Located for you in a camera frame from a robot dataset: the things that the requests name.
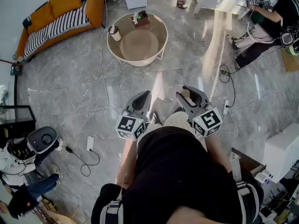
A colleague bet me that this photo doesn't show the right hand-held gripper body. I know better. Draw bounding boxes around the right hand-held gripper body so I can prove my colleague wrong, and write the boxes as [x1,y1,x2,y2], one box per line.
[188,103,223,138]

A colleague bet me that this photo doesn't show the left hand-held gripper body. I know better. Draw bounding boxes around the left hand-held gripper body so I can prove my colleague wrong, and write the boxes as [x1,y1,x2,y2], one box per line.
[115,106,150,141]

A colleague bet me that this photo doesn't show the small round white object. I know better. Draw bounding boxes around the small round white object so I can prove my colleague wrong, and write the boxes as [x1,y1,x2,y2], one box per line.
[168,84,191,102]

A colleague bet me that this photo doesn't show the person's left forearm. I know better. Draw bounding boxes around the person's left forearm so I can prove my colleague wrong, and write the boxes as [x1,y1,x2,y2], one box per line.
[115,138,141,190]

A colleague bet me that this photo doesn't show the person's right forearm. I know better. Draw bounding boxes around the person's right forearm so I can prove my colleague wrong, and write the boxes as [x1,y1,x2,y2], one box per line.
[203,134,234,175]

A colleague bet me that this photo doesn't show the round glass coffee table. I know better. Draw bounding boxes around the round glass coffee table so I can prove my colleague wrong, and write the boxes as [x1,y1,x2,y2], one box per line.
[107,12,168,67]

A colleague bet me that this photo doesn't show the person's left shoe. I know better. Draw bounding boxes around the person's left shoe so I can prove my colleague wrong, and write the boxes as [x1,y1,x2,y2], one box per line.
[149,111,163,126]

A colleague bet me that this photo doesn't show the person's beige trousers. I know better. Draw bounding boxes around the person's beige trousers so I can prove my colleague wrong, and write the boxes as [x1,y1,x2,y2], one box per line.
[137,111,208,151]

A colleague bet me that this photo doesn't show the person's black shirt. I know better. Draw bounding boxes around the person's black shirt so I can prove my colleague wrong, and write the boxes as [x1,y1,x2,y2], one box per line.
[91,126,264,224]

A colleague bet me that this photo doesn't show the white cylindrical container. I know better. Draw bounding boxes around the white cylindrical container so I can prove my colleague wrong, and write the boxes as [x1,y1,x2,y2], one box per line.
[108,25,122,42]

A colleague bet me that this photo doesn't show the white box cabinet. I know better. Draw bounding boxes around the white box cabinet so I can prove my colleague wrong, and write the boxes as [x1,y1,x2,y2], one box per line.
[262,123,299,183]

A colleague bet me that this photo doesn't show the wooden flower box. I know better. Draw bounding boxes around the wooden flower box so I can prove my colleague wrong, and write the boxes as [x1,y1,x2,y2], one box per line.
[131,10,150,28]

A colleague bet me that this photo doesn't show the dark green bin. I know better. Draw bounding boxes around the dark green bin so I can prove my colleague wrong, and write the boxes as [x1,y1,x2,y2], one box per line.
[251,9,265,25]

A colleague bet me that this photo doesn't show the black backpack unit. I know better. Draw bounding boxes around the black backpack unit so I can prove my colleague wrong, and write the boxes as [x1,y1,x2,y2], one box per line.
[280,23,299,56]

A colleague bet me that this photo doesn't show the black glass cabinet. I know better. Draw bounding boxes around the black glass cabinet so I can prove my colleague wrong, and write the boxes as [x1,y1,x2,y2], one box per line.
[0,105,37,149]

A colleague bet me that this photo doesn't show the wooden crate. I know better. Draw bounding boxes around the wooden crate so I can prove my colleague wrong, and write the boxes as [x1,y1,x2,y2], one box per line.
[35,195,79,224]

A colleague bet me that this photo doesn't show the orange sofa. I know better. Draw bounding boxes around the orange sofa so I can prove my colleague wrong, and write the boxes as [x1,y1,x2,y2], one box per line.
[16,0,105,60]

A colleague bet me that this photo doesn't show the black floor cable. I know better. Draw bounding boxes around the black floor cable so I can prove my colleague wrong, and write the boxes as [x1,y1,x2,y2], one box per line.
[219,64,236,108]

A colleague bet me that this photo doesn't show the long white cable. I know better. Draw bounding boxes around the long white cable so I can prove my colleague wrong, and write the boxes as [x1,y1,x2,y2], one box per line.
[94,0,122,116]

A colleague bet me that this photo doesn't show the black adapter with cable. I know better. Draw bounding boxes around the black adapter with cable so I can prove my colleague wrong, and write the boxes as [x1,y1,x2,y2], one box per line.
[65,146,100,177]

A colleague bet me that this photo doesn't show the grey harness strap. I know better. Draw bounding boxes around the grey harness strap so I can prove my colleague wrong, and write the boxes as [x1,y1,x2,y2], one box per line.
[230,152,260,224]
[100,199,124,224]

